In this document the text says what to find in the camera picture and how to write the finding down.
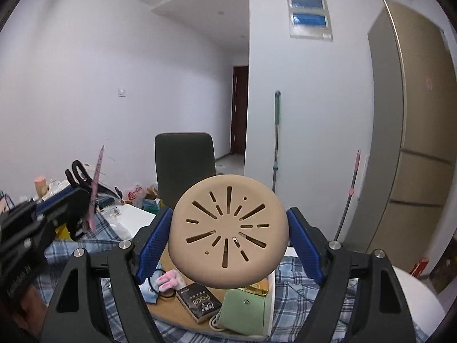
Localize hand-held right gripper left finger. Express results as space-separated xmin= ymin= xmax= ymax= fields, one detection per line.
xmin=42 ymin=207 xmax=175 ymax=343

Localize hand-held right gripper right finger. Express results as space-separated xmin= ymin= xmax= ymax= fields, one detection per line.
xmin=286 ymin=207 xmax=416 ymax=343

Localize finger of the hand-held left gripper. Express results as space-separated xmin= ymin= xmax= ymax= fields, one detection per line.
xmin=34 ymin=189 xmax=91 ymax=219
xmin=37 ymin=205 xmax=91 ymax=248

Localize pink white plush toy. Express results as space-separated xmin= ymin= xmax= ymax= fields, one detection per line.
xmin=157 ymin=270 xmax=182 ymax=292

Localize pink sheet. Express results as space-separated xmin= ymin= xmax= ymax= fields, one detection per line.
xmin=87 ymin=144 xmax=106 ymax=232

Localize black hair tie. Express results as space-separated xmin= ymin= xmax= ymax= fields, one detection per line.
xmin=149 ymin=268 xmax=178 ymax=300

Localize light blue cloth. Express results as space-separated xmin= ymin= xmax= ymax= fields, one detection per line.
xmin=139 ymin=282 xmax=158 ymax=305

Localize shallow cardboard box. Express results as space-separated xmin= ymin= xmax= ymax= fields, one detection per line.
xmin=143 ymin=246 xmax=278 ymax=342

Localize beige round slotted pad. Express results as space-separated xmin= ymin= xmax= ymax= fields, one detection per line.
xmin=168 ymin=174 xmax=289 ymax=290

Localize green pouch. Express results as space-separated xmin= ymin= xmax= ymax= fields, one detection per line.
xmin=216 ymin=287 xmax=267 ymax=335

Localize person's left hand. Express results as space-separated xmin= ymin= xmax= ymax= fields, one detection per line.
xmin=16 ymin=287 xmax=49 ymax=330

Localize yellow box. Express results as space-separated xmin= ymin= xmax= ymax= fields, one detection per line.
xmin=53 ymin=223 xmax=78 ymax=241

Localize blue plaid cloth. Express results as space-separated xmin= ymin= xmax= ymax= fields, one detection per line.
xmin=30 ymin=210 xmax=429 ymax=343

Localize red white plastic bag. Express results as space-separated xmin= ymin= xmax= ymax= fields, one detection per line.
xmin=123 ymin=185 xmax=145 ymax=205

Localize gold packet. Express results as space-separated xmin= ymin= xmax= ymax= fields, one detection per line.
xmin=238 ymin=282 xmax=270 ymax=298

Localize small black box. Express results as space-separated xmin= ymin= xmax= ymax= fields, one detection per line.
xmin=175 ymin=282 xmax=223 ymax=324

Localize dark grey chair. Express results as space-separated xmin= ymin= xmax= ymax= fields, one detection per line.
xmin=154 ymin=132 xmax=217 ymax=210

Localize red box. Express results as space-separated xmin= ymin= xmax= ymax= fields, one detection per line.
xmin=408 ymin=255 xmax=431 ymax=278

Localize brown door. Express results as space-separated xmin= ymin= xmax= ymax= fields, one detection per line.
xmin=230 ymin=65 xmax=249 ymax=156

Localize gold refrigerator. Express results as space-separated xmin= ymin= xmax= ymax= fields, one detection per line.
xmin=366 ymin=0 xmax=457 ymax=258

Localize black handled scissors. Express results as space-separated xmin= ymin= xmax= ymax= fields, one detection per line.
xmin=64 ymin=159 xmax=92 ymax=190

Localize pink handled broom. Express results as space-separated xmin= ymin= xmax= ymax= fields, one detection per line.
xmin=333 ymin=148 xmax=362 ymax=242

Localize grey mop handle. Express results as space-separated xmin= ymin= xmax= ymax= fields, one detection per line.
xmin=272 ymin=89 xmax=283 ymax=194

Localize wall electrical panel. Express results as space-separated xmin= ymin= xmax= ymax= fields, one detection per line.
xmin=285 ymin=0 xmax=335 ymax=42

